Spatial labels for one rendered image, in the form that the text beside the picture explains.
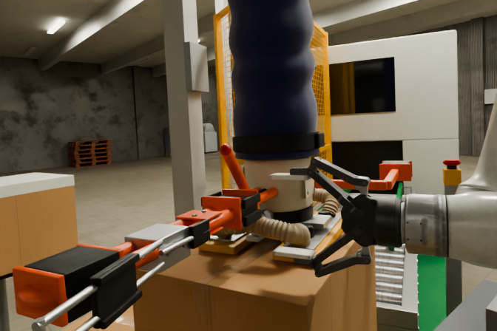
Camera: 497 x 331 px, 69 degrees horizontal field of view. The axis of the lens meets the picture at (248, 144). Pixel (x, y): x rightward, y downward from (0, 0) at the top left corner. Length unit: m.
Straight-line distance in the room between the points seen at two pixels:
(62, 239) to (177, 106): 1.00
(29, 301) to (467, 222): 0.52
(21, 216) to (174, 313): 1.31
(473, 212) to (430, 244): 0.07
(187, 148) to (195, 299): 1.65
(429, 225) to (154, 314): 0.56
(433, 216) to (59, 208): 1.80
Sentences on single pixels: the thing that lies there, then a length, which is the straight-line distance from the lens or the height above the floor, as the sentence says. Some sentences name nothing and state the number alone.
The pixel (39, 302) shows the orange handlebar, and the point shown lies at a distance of 0.42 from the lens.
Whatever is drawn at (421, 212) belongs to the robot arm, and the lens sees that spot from 0.57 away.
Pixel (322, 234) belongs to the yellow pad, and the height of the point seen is 0.97.
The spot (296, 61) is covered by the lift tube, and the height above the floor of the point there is 1.38.
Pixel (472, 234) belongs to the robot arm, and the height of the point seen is 1.08.
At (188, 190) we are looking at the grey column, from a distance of 2.37.
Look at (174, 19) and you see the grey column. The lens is 2.44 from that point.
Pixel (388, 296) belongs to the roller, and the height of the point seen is 0.54.
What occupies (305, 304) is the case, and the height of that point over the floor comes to 0.94.
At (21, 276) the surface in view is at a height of 1.09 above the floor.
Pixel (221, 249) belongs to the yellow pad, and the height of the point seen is 0.96.
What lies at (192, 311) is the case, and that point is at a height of 0.88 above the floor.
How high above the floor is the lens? 1.24
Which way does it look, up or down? 3 degrees down
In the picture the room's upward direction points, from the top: 3 degrees counter-clockwise
